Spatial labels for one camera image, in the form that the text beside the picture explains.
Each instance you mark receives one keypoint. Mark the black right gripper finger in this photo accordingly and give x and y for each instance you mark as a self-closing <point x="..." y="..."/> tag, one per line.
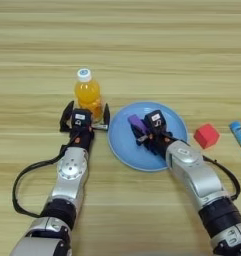
<point x="138" y="135"/>

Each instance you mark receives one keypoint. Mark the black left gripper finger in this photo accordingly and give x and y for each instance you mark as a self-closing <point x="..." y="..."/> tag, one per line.
<point x="66" y="120"/>
<point x="106" y="116"/>

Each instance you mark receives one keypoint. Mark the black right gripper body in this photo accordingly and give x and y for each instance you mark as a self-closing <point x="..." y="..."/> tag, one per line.
<point x="157" y="143"/>

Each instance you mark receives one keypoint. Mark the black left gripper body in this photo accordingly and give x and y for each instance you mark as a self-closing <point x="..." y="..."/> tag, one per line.
<point x="82" y="140"/>

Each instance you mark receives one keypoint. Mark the purple rectangular block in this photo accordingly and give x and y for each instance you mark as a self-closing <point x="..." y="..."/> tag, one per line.
<point x="137" y="120"/>

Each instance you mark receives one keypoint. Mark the blue round plate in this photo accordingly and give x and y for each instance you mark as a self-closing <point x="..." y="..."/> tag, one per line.
<point x="125" y="146"/>

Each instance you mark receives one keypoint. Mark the orange juice bottle white cap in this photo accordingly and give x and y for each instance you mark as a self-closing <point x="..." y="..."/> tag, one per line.
<point x="88" y="95"/>

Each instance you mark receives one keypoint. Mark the red cube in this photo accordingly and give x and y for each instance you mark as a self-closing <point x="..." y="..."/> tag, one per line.
<point x="207" y="136"/>

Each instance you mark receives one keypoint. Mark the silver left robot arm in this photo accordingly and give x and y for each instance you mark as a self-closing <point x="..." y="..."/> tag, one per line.
<point x="70" y="173"/>

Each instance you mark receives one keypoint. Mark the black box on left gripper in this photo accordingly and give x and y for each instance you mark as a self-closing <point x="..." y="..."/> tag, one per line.
<point x="81" y="118"/>

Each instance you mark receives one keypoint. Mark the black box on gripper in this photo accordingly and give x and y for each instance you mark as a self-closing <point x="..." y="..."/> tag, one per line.
<point x="81" y="118"/>
<point x="156" y="121"/>

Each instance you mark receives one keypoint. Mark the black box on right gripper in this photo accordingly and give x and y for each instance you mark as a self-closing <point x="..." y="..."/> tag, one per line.
<point x="156" y="121"/>

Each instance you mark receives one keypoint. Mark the blue glue stick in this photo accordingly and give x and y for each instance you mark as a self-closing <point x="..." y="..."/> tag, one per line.
<point x="239" y="135"/>

